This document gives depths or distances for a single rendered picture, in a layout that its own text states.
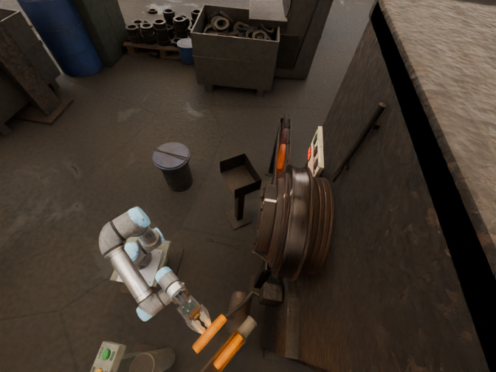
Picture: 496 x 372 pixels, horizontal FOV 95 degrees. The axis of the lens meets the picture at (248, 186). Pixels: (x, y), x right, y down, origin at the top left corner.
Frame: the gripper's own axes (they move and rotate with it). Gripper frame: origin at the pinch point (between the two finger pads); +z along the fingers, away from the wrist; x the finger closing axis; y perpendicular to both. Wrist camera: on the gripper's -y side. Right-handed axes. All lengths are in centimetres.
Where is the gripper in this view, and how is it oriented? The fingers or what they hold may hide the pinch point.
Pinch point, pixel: (209, 332)
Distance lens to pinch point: 107.1
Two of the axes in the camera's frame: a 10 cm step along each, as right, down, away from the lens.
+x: 6.9, -5.9, 4.2
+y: -1.3, -6.8, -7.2
